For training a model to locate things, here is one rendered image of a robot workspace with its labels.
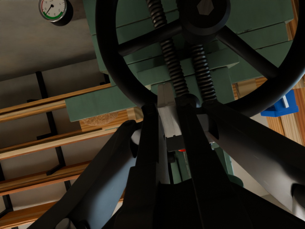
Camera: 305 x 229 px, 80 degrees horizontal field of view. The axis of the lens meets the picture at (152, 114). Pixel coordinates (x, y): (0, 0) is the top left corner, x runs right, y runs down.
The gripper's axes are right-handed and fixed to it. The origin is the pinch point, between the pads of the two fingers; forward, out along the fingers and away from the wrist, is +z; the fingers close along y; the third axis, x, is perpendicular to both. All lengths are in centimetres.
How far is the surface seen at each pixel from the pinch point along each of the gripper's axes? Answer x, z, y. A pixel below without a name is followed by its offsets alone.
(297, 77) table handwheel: -2.4, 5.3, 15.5
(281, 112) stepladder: -59, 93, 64
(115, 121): -15.6, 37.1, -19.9
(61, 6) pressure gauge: 16.8, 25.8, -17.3
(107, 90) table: -2.4, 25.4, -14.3
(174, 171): -47, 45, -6
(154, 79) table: -0.6, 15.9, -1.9
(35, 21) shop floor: 43, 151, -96
